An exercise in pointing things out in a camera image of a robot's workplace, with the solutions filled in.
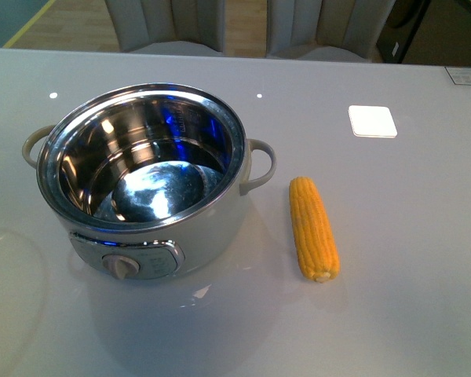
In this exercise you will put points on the beige chair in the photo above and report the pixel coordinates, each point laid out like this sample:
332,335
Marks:
179,28
325,30

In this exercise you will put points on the yellow corn cob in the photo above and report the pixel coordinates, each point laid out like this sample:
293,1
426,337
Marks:
318,257

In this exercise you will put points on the black appliance at right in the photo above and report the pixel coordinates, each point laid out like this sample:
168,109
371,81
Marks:
410,33

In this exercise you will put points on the cream electric cooking pot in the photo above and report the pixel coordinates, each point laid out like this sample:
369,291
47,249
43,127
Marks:
150,181

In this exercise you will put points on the table label sticker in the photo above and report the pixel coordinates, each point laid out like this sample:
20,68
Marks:
460,75

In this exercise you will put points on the beige chair left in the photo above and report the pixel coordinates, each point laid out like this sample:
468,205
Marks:
179,28

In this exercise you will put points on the beige chair right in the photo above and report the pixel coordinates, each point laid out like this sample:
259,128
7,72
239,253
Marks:
325,30

